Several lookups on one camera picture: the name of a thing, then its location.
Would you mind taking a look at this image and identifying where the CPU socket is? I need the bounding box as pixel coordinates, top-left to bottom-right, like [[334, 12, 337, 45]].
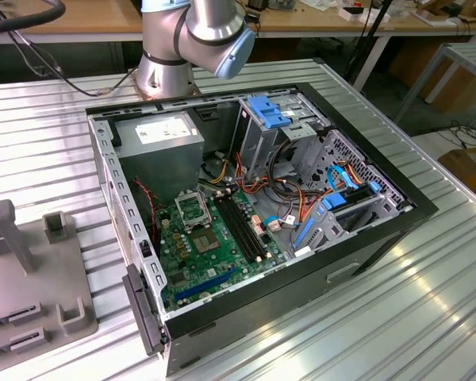
[[188, 229, 220, 256]]

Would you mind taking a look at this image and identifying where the black RAM slot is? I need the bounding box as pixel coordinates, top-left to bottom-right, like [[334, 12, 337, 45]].
[[229, 194, 265, 256], [215, 197, 251, 262], [225, 196, 261, 258], [220, 197, 256, 260]]

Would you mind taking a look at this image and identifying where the metal socket cover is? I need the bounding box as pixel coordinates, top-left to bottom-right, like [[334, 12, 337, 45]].
[[173, 191, 214, 233]]

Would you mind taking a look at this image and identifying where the green motherboard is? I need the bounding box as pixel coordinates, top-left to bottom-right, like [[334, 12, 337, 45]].
[[155, 189, 290, 314]]

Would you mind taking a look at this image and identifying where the grey power supply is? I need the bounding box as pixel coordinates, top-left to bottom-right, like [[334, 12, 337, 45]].
[[112, 110, 206, 208]]

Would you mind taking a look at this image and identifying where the blue drive latch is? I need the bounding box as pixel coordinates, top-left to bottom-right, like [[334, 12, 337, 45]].
[[245, 94, 299, 130]]

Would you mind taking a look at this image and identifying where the blue disk carrier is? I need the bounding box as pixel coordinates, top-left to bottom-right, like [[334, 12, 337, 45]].
[[319, 180, 382, 214]]

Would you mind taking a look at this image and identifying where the black case fan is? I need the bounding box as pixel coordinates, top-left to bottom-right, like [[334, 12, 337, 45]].
[[131, 178, 162, 244]]

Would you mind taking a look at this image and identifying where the blue expansion slot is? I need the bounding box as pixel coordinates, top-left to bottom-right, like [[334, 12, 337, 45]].
[[173, 265, 240, 303]]

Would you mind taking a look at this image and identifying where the grey disk bay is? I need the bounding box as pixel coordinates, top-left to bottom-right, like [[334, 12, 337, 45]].
[[287, 186, 408, 264]]

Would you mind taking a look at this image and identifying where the black PC case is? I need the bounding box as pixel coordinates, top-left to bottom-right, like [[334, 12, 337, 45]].
[[85, 82, 440, 378]]

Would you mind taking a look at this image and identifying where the black plastic case panel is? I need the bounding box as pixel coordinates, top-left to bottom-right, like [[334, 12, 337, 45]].
[[121, 261, 171, 357]]

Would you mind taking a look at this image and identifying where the white flat box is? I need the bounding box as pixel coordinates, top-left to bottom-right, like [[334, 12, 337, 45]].
[[338, 4, 390, 24]]

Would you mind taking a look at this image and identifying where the grey parts rack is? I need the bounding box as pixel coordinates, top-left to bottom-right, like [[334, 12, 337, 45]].
[[0, 199, 100, 358]]

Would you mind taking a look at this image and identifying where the wooden workbench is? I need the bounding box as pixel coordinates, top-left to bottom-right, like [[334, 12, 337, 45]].
[[0, 0, 476, 94]]

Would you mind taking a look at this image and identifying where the small brown cardboard box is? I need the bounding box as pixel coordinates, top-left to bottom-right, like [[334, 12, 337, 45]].
[[438, 145, 476, 207]]

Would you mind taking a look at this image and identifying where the large brown cardboard box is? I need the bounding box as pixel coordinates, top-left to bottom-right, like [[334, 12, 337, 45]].
[[388, 39, 476, 116]]

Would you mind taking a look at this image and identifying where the flat cardboard piece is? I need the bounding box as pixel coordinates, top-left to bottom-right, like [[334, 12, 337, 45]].
[[410, 6, 463, 28]]

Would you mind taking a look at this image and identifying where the orange yellow wire bundle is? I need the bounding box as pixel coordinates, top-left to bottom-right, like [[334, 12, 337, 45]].
[[198, 150, 368, 233]]

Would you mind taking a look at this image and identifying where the blue carrier rail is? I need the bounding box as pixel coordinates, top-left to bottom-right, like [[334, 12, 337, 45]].
[[292, 216, 317, 248]]

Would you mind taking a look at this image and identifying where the red black twisted wire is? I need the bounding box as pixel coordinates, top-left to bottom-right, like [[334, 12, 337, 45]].
[[132, 178, 160, 244]]

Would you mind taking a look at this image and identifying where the blue SATA cable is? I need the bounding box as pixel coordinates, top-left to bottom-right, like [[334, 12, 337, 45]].
[[324, 164, 361, 196]]

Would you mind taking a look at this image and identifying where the thin cable with metal plug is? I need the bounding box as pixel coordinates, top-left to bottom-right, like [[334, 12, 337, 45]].
[[6, 29, 142, 99]]

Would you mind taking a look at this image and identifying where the grey metal frame table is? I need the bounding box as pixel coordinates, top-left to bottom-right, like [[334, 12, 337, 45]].
[[392, 41, 476, 132]]

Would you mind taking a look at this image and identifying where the black camera cable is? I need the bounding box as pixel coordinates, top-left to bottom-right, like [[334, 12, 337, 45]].
[[0, 0, 67, 37]]

